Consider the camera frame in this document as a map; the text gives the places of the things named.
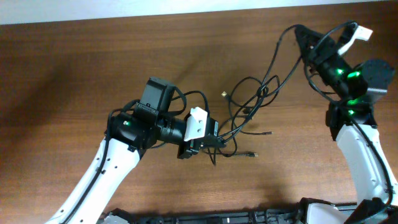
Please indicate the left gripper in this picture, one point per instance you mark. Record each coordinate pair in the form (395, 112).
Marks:
(193, 147)

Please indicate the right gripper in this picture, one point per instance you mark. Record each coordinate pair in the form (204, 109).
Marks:
(323, 52)

